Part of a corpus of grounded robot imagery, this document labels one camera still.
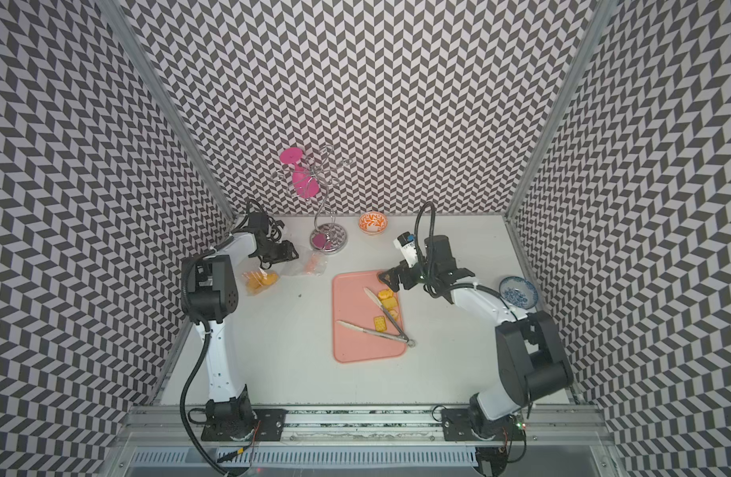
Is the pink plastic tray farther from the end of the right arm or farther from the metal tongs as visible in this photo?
the end of the right arm

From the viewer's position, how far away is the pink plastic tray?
86 centimetres

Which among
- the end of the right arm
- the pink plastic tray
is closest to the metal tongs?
the pink plastic tray
